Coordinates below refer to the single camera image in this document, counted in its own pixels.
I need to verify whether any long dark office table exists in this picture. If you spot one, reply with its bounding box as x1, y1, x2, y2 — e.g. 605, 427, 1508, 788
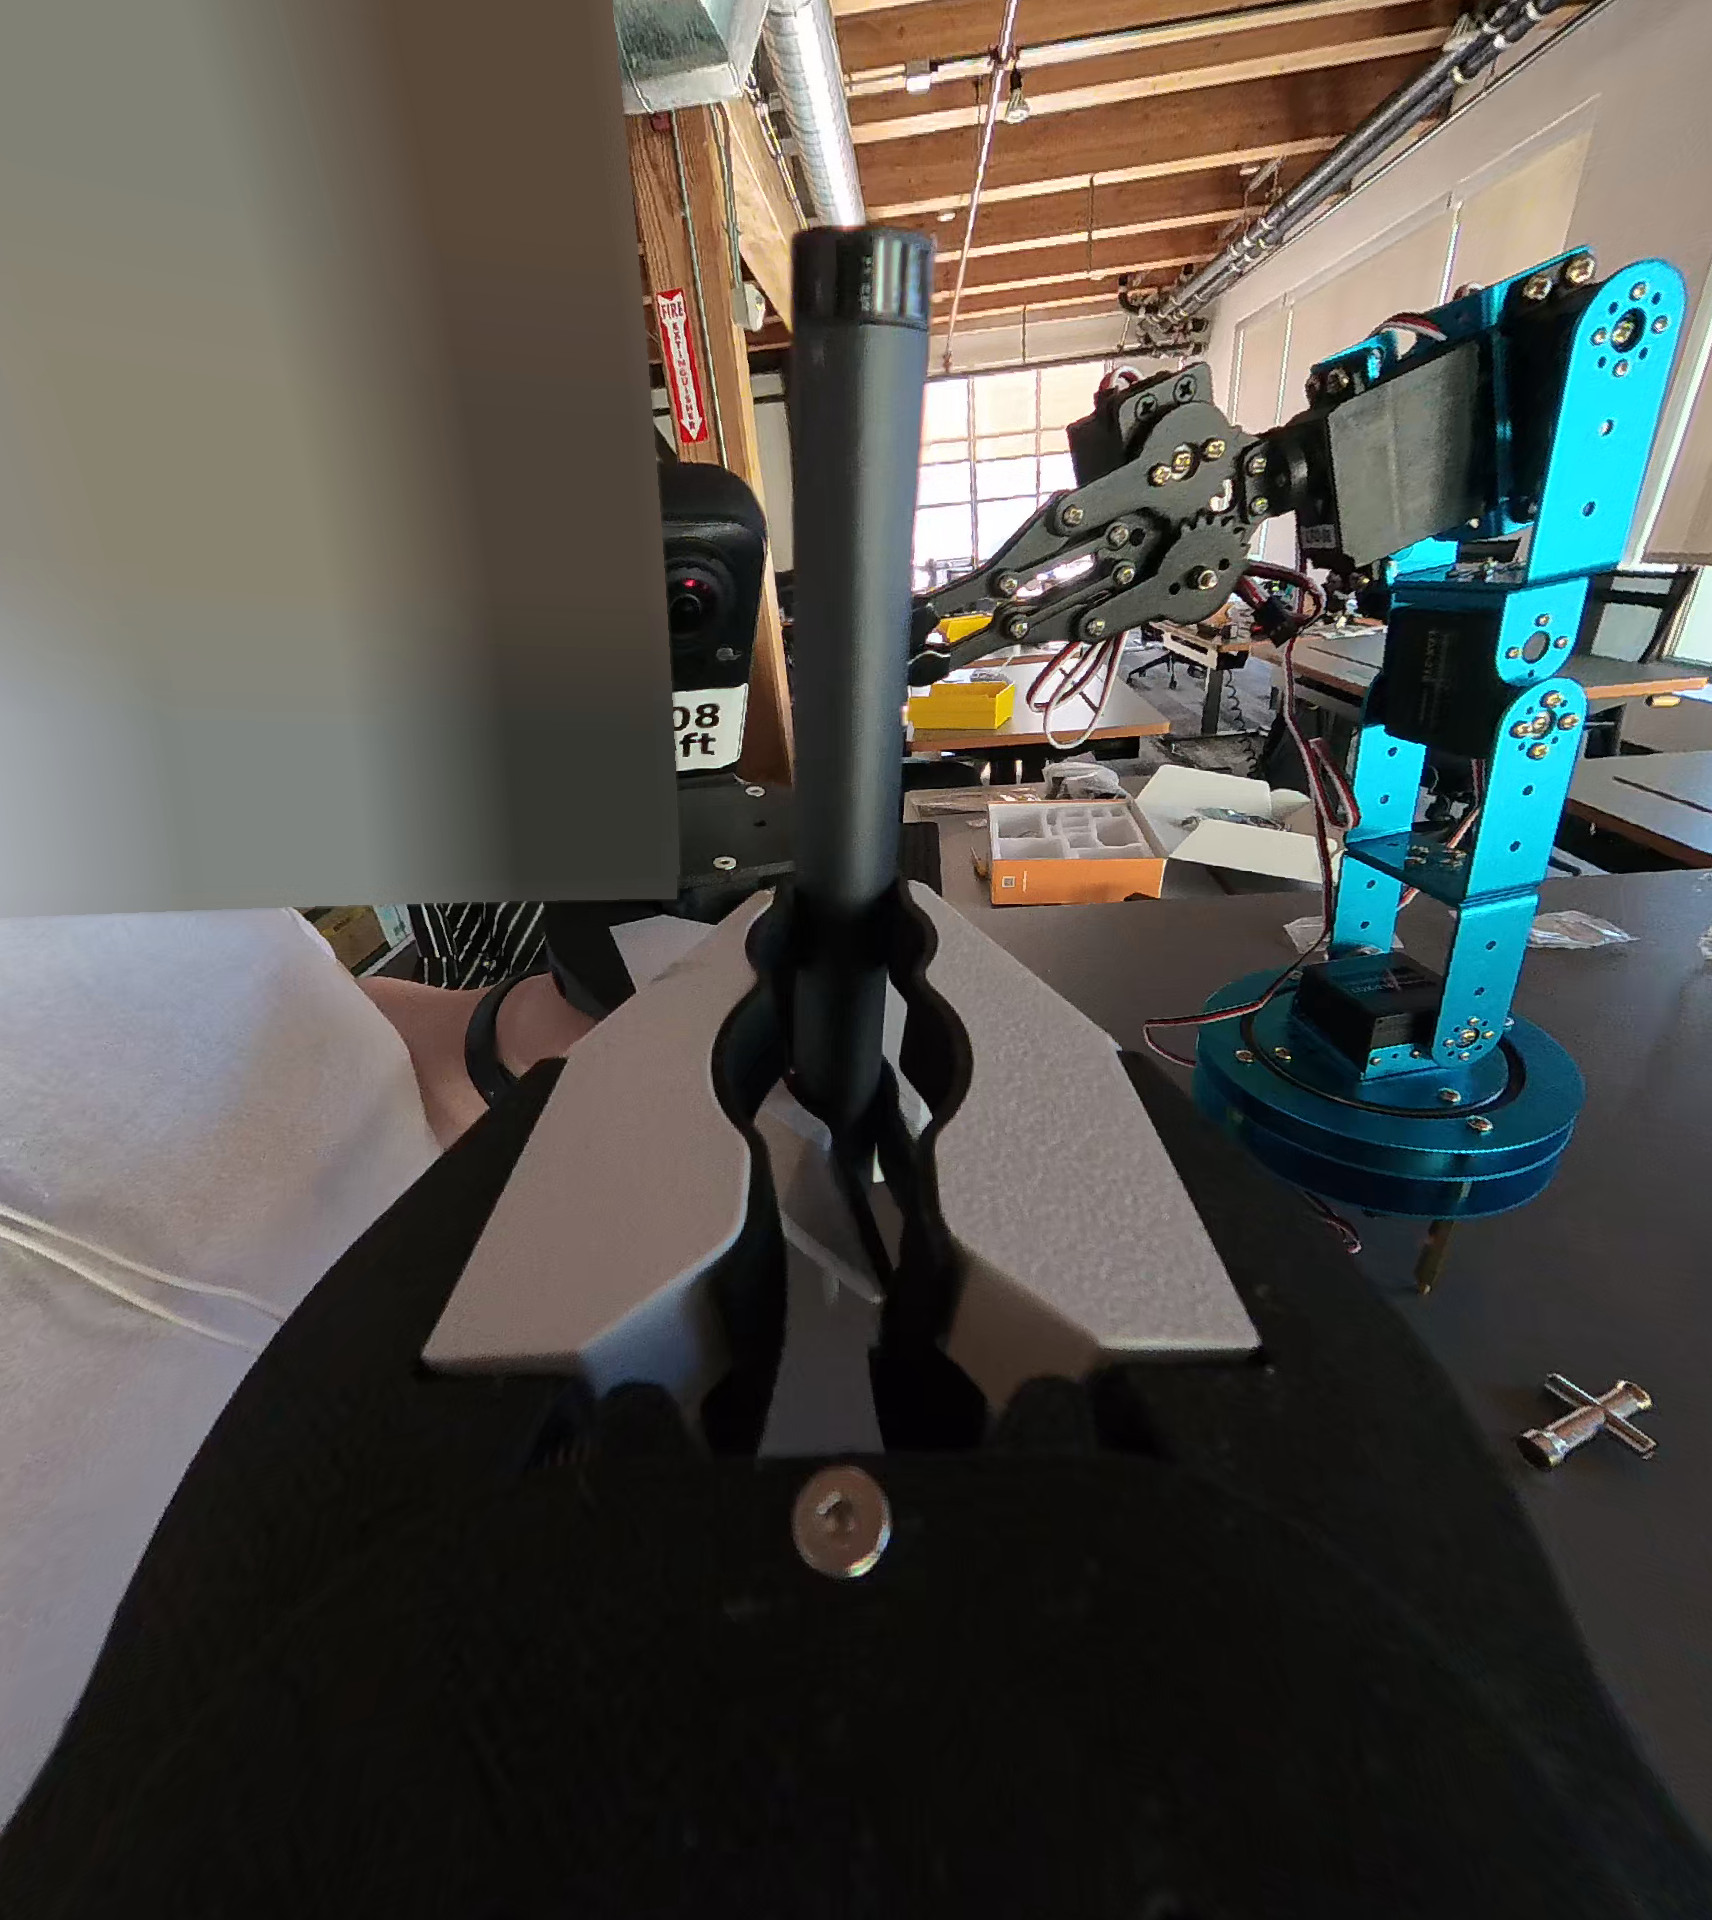
1291, 631, 1707, 710

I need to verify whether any black wristband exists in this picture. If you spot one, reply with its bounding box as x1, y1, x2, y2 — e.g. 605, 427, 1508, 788
462, 975, 546, 1113

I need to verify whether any silver ventilation duct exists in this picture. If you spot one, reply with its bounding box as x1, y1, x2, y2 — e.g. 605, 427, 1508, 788
617, 0, 866, 229

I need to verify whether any striped black white cloth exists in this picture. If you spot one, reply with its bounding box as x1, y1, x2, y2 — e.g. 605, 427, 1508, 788
407, 900, 550, 993

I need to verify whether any black screwdriver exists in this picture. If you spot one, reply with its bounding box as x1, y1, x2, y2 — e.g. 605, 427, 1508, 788
789, 225, 939, 1309

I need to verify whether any white cardboard lid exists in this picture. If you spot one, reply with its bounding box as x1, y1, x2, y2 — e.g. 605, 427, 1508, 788
1141, 765, 1330, 889

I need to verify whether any wooden edged office table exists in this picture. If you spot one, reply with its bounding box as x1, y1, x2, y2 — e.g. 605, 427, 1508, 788
908, 696, 1171, 756

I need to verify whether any white cord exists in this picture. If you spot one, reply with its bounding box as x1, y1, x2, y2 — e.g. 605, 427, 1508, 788
0, 1132, 266, 1353

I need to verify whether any metal cross wrench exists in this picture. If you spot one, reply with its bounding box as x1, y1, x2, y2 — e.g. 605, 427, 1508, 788
1519, 1372, 1656, 1472

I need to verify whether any red white wall sign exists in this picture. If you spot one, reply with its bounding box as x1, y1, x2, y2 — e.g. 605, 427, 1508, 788
652, 288, 709, 445

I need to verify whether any bright gridded window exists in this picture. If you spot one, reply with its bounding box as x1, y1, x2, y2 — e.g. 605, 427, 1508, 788
917, 361, 1145, 591

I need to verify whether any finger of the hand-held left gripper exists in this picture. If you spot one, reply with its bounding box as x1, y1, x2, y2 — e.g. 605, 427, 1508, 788
761, 1081, 888, 1305
608, 914, 721, 997

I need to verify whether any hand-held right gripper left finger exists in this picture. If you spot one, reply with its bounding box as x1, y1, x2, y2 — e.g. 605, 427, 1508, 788
420, 885, 798, 1455

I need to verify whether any ceiling pipe bundle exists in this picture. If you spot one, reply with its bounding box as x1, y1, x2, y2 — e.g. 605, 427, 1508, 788
1141, 0, 1608, 325

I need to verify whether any dark desk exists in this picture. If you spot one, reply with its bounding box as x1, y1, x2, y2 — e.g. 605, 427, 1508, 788
931, 862, 1712, 1920

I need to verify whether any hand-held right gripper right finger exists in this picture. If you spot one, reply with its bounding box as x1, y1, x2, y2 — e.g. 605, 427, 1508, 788
868, 878, 1266, 1455

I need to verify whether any orange box with white tray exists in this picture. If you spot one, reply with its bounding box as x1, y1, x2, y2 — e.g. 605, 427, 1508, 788
989, 798, 1171, 907

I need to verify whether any person's white shirt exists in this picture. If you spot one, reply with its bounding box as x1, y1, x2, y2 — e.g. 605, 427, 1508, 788
0, 907, 446, 1920

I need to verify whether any wooden support post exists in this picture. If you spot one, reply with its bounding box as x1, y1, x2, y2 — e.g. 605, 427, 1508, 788
623, 104, 798, 782

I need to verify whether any person's left forearm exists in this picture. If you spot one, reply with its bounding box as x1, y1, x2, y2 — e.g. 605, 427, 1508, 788
353, 967, 605, 1150

